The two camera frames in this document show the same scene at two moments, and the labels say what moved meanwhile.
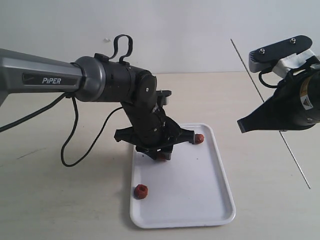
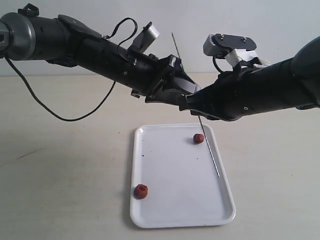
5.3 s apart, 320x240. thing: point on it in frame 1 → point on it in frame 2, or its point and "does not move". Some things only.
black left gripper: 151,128 → 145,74
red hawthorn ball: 140,191 does not move
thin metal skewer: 279,131 → 199,117
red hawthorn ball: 199,138 does not move
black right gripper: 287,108 → 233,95
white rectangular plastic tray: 189,190 does not move
